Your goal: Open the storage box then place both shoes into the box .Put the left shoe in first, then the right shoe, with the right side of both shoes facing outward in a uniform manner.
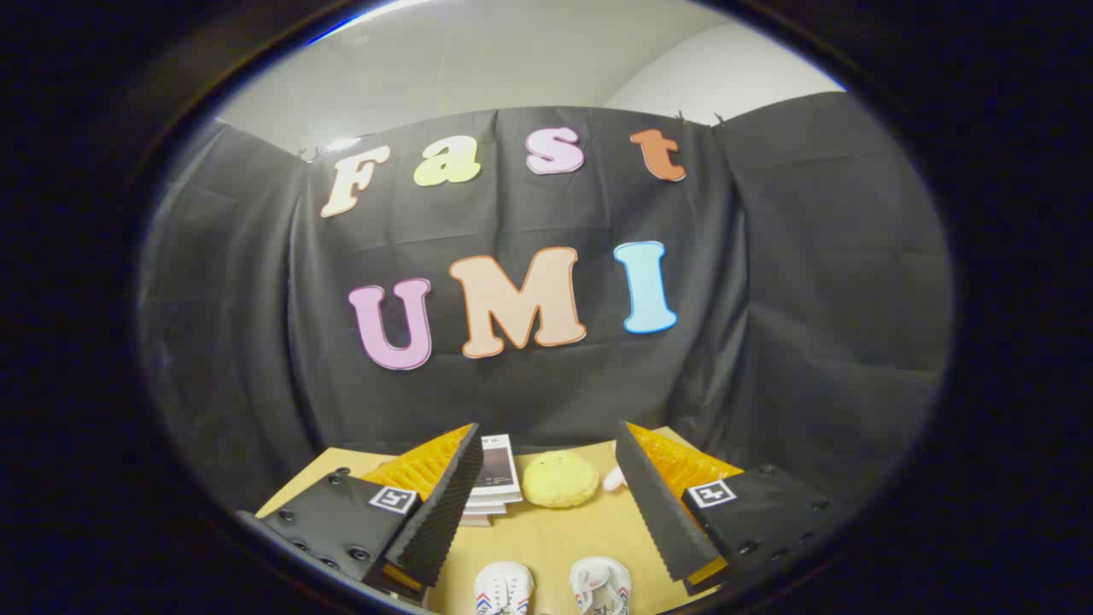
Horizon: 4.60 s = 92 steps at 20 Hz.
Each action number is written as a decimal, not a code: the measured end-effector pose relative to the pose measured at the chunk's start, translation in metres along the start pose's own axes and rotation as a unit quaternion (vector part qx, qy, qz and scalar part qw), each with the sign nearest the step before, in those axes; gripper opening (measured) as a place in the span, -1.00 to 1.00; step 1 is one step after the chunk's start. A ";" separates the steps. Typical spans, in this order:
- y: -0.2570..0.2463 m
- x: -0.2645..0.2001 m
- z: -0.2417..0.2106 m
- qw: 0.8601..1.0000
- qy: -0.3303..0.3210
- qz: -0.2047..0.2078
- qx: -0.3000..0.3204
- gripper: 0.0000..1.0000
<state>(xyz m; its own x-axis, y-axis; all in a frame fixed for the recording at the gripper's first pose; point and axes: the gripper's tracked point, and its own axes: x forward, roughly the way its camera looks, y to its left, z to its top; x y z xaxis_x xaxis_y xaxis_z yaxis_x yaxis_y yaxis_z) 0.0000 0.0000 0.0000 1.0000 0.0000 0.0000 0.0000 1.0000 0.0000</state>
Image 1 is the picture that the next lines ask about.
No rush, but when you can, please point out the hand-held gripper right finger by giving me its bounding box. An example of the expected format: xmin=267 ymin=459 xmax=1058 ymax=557
xmin=615 ymin=421 xmax=833 ymax=596

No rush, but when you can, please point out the white striped canvas shoe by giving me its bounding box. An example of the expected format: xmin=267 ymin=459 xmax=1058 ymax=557
xmin=474 ymin=561 xmax=536 ymax=615
xmin=570 ymin=556 xmax=633 ymax=615

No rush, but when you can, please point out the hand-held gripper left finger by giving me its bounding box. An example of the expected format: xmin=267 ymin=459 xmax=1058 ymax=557
xmin=243 ymin=423 xmax=484 ymax=603

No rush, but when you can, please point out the yellow plush cushion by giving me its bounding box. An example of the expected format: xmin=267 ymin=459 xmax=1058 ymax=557
xmin=523 ymin=451 xmax=600 ymax=510

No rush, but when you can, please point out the black backdrop cloth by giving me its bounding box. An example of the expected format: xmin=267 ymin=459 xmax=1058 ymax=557
xmin=137 ymin=92 xmax=953 ymax=513

